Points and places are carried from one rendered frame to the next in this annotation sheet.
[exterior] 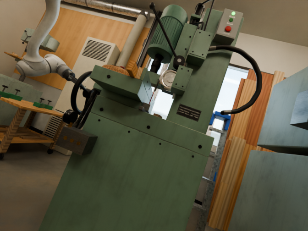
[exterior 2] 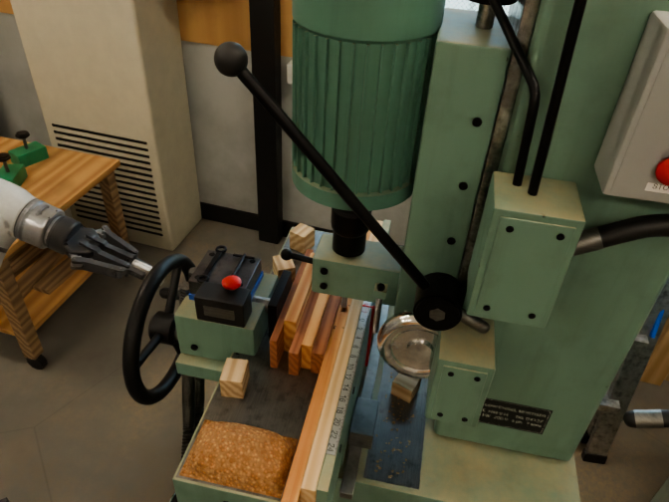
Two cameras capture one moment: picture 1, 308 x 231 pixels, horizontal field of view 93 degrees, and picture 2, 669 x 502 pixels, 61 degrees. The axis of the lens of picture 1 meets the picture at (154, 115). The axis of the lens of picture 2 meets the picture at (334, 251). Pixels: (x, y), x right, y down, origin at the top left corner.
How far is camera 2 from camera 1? 0.91 m
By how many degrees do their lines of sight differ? 45
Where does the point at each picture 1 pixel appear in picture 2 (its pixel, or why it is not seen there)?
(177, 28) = (398, 81)
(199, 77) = not seen: hidden behind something
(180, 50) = (441, 194)
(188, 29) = (462, 82)
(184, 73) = (462, 385)
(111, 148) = not seen: outside the picture
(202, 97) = (554, 376)
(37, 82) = not seen: outside the picture
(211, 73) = (591, 300)
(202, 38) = (527, 253)
